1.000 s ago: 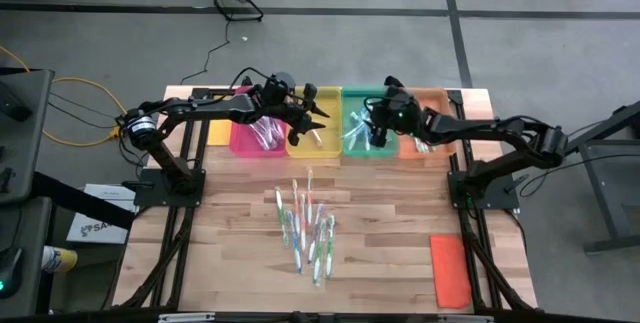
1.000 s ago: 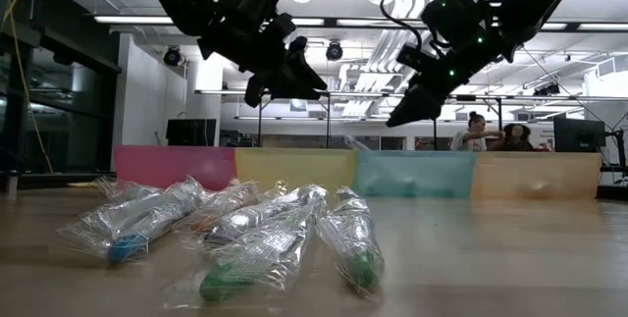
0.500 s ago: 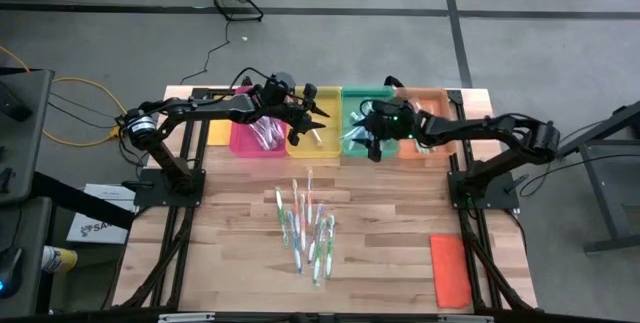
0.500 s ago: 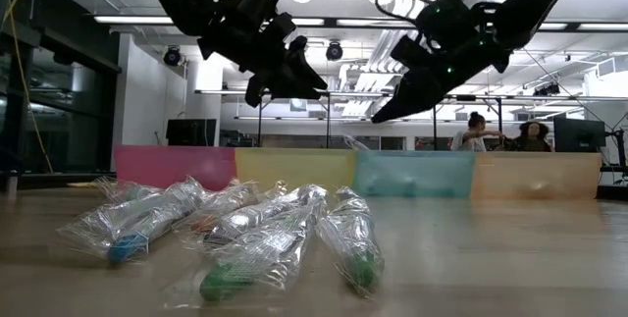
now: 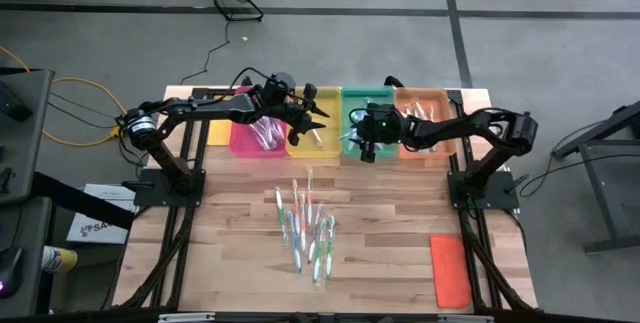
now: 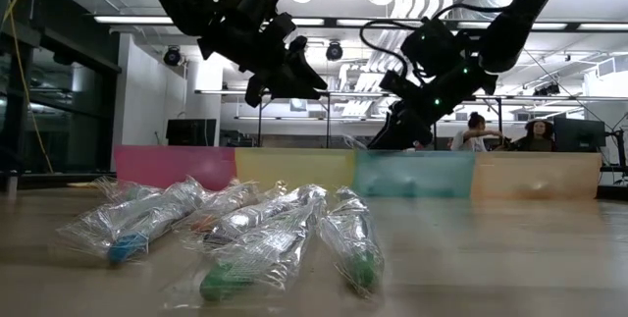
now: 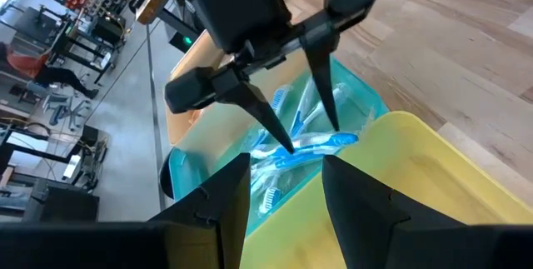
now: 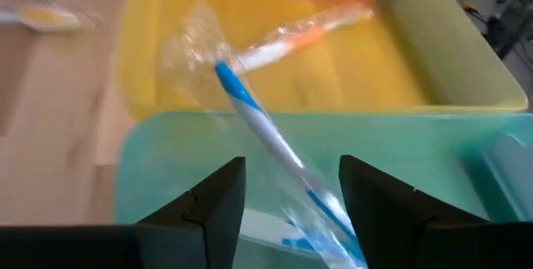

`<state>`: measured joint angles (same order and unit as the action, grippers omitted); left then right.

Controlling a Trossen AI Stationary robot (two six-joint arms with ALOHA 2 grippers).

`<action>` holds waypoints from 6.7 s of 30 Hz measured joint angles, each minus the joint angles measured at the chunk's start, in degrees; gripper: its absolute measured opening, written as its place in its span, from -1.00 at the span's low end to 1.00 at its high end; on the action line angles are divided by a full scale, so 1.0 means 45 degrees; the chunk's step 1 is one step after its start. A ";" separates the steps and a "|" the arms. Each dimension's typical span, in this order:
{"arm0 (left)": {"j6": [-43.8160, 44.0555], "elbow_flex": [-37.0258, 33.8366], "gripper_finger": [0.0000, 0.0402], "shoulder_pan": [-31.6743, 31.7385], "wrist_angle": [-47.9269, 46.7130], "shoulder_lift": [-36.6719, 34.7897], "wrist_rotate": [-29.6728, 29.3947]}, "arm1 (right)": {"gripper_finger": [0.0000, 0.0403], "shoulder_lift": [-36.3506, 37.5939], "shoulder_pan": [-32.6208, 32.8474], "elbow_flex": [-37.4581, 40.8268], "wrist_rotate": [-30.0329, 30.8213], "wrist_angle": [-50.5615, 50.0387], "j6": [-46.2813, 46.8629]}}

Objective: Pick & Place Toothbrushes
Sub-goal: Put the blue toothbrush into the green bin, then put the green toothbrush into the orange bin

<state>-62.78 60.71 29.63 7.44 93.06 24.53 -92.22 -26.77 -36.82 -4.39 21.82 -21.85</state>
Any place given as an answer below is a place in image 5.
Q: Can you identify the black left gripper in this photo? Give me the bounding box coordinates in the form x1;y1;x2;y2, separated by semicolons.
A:
259;71;332;147

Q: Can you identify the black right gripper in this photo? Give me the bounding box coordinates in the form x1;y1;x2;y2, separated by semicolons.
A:
348;101;400;164

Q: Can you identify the purple toothbrush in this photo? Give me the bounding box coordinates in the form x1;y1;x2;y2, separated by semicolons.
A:
263;122;282;152
257;117;281;145
252;118;277;148
267;116;285;140
306;203;326;265
248;121;274;150

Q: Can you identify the yellow plastic bin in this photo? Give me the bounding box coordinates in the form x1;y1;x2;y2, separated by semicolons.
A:
285;85;344;160

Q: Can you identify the teal plastic bin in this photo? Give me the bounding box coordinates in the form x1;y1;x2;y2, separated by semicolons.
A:
340;85;400;159

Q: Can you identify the pink plastic bin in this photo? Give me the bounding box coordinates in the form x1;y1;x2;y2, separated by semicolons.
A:
229;85;290;159

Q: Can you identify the orange plastic bin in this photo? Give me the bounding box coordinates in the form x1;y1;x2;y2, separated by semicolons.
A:
394;86;457;160

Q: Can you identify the yellow flat lid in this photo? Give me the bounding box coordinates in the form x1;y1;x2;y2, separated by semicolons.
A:
207;120;234;147

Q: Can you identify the orange flat lid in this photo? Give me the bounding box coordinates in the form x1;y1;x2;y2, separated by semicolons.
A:
428;233;474;310

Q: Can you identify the white cardboard box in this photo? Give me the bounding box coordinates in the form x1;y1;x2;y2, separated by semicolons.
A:
66;184;140;246

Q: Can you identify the black diagonal desk leg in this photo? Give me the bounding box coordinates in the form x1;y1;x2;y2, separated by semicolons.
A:
30;171;137;232

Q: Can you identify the dark grey desk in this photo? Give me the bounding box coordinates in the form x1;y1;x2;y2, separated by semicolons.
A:
0;67;56;207
0;196;54;320

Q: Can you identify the white and yellow can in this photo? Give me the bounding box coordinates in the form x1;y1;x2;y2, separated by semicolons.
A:
40;245;79;275

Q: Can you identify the black computer mouse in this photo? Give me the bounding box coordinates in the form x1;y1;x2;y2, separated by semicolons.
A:
0;246;24;300

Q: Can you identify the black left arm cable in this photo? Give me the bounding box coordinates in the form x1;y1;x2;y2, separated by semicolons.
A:
228;66;281;90

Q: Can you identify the black aluminium rig frame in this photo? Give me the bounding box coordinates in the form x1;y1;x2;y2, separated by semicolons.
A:
113;86;236;310
446;87;537;312

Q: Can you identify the black fan cable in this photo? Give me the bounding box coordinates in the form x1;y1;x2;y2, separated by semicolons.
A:
178;18;232;87

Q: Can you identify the black rig frame bar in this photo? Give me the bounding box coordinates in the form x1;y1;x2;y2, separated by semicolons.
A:
0;306;640;323

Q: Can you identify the silver bracket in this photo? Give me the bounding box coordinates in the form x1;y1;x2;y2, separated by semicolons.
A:
437;314;495;323
157;312;217;323

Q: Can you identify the yellow cable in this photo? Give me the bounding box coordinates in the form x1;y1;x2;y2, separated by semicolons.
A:
0;45;139;148

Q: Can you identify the black floor cable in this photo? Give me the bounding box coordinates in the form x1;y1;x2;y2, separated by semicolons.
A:
47;91;166;132
518;152;640;199

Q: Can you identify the black desk frame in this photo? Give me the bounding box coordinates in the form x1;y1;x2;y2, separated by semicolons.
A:
551;100;640;255

